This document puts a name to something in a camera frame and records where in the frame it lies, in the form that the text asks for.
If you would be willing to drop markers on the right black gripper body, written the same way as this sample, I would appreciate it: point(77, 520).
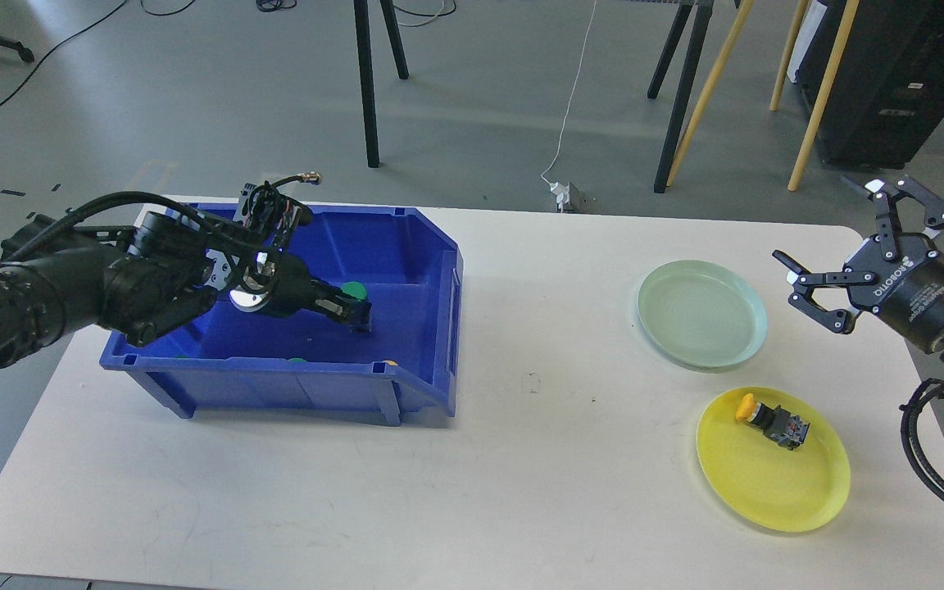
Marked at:
point(907, 293)

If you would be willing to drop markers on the white power plug adapter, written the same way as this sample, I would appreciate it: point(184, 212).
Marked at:
point(565, 197)

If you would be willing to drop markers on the black cabinet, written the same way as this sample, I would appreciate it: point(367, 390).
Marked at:
point(888, 95)

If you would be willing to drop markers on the wooden easel leg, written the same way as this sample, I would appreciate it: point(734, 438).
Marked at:
point(693, 118)
point(825, 88)

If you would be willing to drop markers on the yellow plate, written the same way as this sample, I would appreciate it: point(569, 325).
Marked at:
point(786, 491)

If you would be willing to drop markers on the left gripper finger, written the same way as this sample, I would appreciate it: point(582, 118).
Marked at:
point(327, 300)

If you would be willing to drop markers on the green push button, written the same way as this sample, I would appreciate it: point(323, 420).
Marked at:
point(358, 307)

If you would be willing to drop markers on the black stand leg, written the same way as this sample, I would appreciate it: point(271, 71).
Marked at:
point(698, 15)

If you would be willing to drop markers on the light green plate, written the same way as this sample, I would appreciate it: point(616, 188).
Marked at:
point(701, 315)

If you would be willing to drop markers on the yellow push button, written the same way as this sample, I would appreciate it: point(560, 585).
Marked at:
point(776, 423)

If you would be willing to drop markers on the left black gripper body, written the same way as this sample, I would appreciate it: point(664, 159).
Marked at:
point(289, 290)

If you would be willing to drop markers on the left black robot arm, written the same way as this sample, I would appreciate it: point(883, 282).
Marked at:
point(143, 265)

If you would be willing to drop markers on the blue plastic storage bin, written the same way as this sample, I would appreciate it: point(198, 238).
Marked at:
point(407, 362)

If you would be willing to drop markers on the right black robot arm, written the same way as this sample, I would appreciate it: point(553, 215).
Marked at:
point(901, 206)

